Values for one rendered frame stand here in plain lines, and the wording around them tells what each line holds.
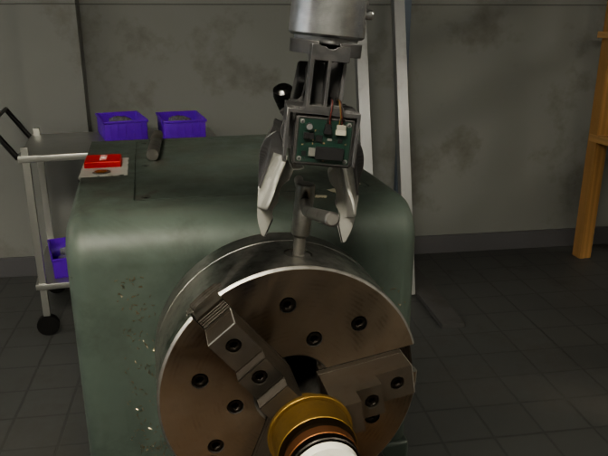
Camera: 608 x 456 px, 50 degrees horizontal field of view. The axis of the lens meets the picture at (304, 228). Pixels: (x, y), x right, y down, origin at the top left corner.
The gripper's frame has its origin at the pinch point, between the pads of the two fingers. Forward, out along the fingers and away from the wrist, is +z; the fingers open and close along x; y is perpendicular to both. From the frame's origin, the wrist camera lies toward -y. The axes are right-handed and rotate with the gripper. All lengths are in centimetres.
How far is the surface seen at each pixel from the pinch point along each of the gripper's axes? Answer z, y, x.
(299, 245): 3.0, -2.8, 0.0
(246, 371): 13.9, 7.5, -5.2
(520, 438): 116, -132, 103
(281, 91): -11.7, -30.1, -2.3
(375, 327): 11.7, -0.5, 9.8
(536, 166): 48, -334, 181
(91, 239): 7.2, -11.7, -25.6
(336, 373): 16.8, 1.8, 5.4
